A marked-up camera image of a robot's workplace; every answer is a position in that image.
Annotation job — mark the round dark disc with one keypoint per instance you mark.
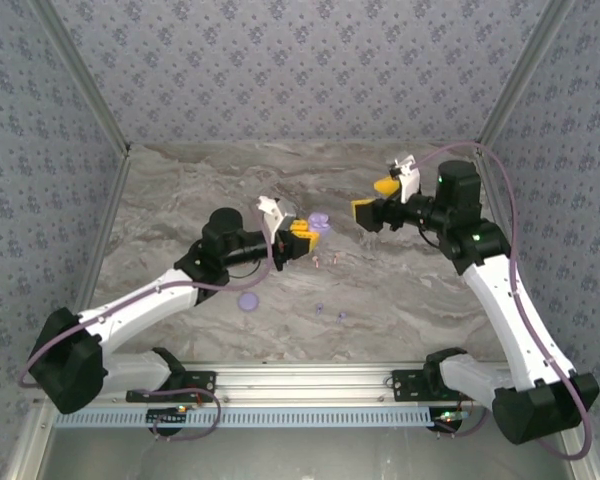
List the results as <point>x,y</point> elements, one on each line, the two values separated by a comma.
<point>249,302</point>

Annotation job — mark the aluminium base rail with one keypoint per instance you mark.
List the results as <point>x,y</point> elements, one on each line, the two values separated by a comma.
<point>305,382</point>

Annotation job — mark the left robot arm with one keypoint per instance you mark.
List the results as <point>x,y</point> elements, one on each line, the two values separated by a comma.
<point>140,305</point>

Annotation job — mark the small purple bead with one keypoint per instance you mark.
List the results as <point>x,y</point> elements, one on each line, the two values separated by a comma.
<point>319,308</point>

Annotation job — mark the small purple stud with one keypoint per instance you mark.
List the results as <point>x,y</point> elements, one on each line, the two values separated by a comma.
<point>341,316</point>

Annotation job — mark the purple toy figure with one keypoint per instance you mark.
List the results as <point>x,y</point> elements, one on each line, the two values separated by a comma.
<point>319,220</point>

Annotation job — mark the aluminium frame post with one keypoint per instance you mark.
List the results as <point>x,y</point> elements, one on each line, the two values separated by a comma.
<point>82,75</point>
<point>524,75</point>

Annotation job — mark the aluminium table side rail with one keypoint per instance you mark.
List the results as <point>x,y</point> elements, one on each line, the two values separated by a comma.
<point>492,186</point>
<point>104,225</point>

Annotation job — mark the small controller board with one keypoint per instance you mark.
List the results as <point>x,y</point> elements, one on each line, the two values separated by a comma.
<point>167,419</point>
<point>450,417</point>

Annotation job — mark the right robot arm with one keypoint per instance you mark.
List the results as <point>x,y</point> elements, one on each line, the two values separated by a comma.
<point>510,310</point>

